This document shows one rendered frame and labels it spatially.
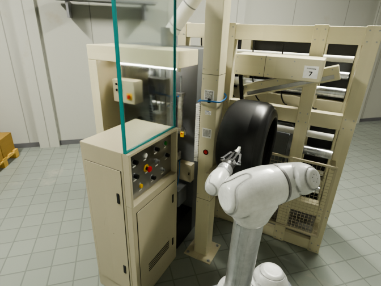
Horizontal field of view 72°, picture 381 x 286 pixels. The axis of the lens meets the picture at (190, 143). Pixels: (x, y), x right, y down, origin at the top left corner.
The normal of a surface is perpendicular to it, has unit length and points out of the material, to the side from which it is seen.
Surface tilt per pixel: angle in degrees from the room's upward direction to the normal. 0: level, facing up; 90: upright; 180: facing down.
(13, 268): 0
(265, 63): 90
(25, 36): 90
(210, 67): 90
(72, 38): 90
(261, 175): 16
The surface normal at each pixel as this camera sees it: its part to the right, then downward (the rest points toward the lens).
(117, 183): -0.48, 0.33
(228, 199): -0.90, 0.07
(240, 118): -0.28, -0.49
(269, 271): 0.08, -0.94
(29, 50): 0.28, 0.39
